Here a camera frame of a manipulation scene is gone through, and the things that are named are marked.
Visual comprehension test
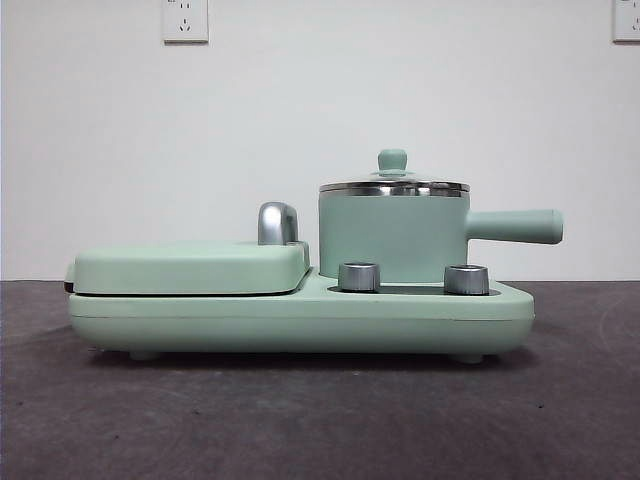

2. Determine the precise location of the mint green griddle cover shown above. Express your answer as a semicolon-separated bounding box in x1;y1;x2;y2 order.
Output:
64;239;311;298

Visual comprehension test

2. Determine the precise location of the mint green pot with handle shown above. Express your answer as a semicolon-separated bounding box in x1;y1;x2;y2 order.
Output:
318;186;565;284

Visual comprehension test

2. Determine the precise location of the glass pot lid green knob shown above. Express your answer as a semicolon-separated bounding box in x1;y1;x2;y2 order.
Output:
318;147;471;195

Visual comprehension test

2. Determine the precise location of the white wall socket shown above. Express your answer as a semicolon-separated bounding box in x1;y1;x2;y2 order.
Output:
611;0;640;43
161;0;209;44

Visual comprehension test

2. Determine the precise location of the chrome griddle cover handle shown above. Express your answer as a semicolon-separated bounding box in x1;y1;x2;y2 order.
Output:
256;201;301;246

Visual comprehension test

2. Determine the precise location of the silver control knob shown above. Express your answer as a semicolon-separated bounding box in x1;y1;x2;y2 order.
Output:
337;261;381;292
443;263;490;295

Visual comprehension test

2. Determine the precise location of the mint green breakfast maker base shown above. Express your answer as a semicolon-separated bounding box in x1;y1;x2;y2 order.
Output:
68;265;535;362

